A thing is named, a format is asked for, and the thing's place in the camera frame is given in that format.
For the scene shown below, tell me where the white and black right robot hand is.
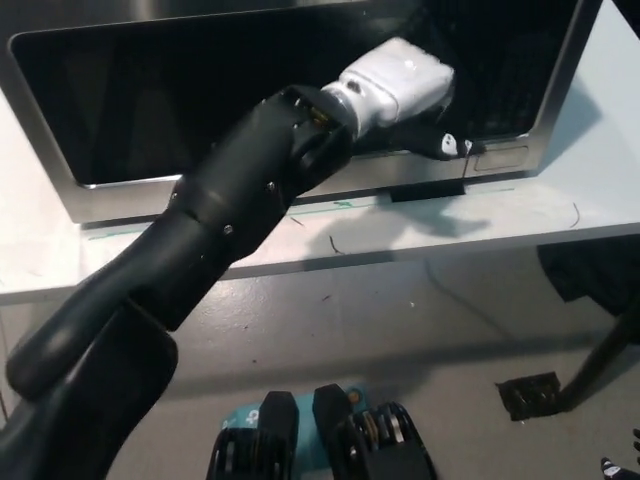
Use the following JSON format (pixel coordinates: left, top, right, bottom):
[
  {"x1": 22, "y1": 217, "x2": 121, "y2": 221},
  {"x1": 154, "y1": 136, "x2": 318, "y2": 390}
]
[{"x1": 598, "y1": 432, "x2": 640, "y2": 480}]

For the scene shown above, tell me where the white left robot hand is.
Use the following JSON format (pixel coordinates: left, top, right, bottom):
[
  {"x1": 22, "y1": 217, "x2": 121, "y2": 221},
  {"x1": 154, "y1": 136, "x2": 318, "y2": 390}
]
[{"x1": 319, "y1": 37, "x2": 486, "y2": 163}]

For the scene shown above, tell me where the stainless steel microwave body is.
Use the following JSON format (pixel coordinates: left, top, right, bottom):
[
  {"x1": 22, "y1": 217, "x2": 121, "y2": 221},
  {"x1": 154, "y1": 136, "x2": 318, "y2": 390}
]
[{"x1": 0, "y1": 0, "x2": 609, "y2": 226}]

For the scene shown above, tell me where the black cloth under desk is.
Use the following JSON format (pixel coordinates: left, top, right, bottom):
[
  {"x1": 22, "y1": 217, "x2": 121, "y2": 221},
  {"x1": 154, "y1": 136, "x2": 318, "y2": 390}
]
[{"x1": 536, "y1": 239, "x2": 640, "y2": 317}]

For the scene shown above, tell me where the black and teal robot body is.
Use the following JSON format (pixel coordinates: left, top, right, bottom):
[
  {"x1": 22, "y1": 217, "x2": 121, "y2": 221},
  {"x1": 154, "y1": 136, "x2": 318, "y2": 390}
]
[{"x1": 212, "y1": 382, "x2": 442, "y2": 480}]

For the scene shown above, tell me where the black table leg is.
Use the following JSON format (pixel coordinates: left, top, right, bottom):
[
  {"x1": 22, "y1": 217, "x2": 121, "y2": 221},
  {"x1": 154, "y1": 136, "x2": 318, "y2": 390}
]
[{"x1": 558, "y1": 304, "x2": 640, "y2": 414}]

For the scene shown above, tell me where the black floor tape patch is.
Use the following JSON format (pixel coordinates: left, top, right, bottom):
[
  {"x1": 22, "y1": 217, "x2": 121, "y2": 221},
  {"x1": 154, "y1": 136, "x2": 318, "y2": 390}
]
[{"x1": 494, "y1": 370, "x2": 561, "y2": 424}]

